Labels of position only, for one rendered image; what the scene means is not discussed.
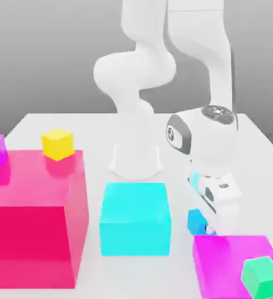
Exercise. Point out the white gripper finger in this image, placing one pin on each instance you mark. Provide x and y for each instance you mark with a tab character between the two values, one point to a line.
210	230

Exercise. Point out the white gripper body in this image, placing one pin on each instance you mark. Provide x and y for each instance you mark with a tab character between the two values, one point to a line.
227	217

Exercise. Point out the small blue cube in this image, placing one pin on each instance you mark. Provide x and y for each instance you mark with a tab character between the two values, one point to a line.
195	222

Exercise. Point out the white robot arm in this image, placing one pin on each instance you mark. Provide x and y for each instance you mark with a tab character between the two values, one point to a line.
136	70

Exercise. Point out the small green cube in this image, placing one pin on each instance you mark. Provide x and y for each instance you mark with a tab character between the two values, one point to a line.
262	276

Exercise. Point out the small yellow cube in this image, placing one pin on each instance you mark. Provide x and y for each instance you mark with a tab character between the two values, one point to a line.
57	144

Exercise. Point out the large magenta box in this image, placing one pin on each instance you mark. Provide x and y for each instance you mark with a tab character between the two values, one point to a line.
220	261

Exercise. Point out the large cyan box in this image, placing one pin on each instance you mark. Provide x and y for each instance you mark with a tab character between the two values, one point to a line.
135	219

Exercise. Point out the large pink box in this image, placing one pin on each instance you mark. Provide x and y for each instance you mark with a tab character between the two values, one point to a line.
28	229

